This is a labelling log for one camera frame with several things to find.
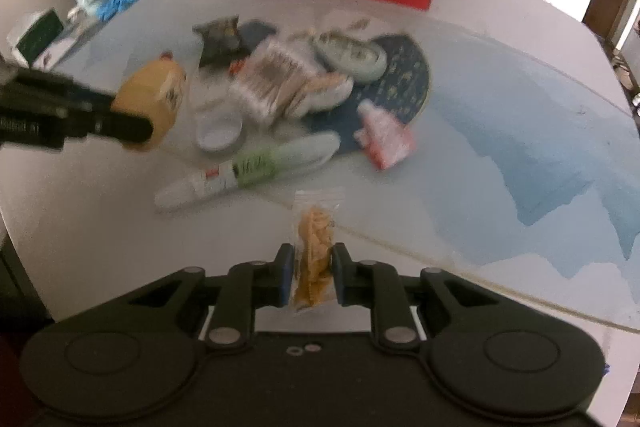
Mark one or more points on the brown capybara plush toy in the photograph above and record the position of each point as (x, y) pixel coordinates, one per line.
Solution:
(150, 89)

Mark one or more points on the white tube green label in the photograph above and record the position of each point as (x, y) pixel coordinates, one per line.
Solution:
(250, 167)

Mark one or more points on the white and green box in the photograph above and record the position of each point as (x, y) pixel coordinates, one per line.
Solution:
(37, 34)

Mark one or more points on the dark snack packet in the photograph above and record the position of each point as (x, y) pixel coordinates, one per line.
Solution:
(220, 37)

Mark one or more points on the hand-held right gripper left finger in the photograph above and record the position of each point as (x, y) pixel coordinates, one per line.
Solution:
(285, 274)

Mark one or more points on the light green case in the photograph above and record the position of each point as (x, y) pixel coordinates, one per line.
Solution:
(350, 52)

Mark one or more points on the dark blue round mat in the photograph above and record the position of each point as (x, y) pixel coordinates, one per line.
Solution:
(405, 77)

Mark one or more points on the small clear bag yellow contents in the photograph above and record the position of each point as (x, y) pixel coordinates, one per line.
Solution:
(315, 247)

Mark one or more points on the clear round container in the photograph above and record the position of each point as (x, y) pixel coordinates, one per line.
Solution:
(217, 129)

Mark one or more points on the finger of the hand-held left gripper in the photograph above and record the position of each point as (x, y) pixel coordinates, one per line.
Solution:
(70, 89)
(115, 127)

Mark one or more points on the red and white packet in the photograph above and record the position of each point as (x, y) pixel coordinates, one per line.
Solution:
(385, 137)

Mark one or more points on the clear cotton swab bag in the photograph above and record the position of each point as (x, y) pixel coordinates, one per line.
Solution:
(270, 82)

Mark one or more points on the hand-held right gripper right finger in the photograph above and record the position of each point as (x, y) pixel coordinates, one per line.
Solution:
(339, 279)

